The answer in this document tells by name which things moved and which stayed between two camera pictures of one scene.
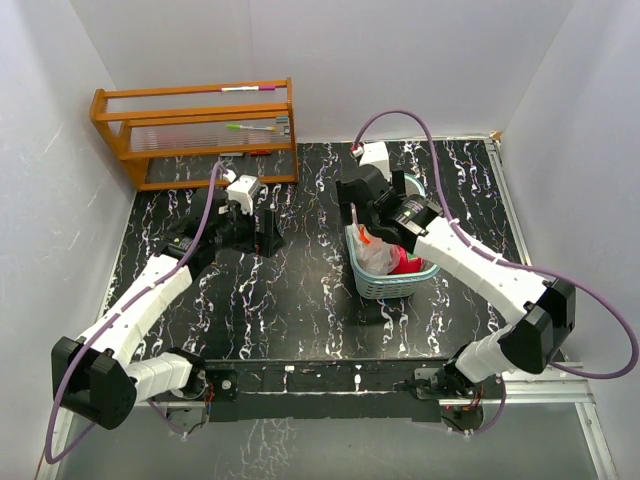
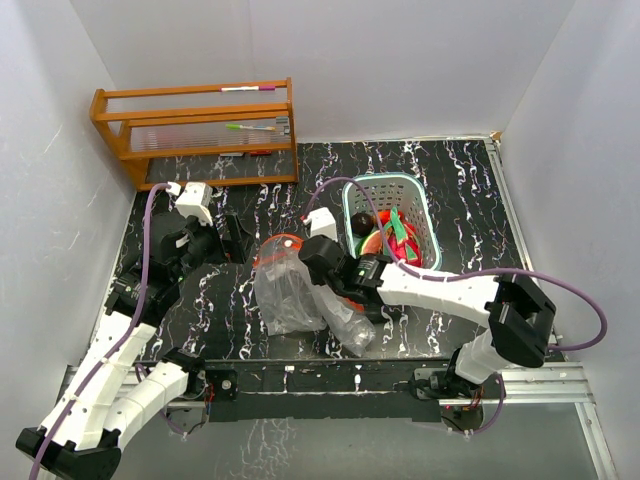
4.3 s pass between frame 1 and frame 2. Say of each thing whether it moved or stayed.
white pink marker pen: stayed
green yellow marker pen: stayed
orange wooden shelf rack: stayed
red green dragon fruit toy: moved
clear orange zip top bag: moved
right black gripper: moved
